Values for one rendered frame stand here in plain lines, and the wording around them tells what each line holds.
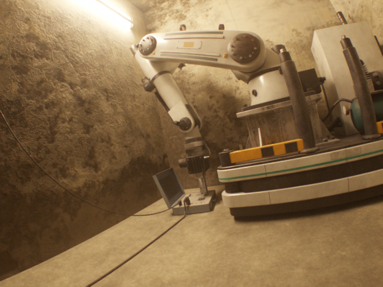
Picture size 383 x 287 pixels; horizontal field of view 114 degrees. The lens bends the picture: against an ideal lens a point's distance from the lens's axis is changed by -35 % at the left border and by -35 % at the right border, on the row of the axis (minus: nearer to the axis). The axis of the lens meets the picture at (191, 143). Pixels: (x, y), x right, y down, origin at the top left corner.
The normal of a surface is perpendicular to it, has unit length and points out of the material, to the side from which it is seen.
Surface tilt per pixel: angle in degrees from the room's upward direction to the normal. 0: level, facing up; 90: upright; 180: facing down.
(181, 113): 90
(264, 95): 70
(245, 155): 90
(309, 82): 90
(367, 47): 90
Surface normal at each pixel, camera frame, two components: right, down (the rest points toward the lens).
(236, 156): -0.48, 0.07
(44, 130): 0.91, -0.19
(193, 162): -0.23, 0.02
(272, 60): -0.48, -0.19
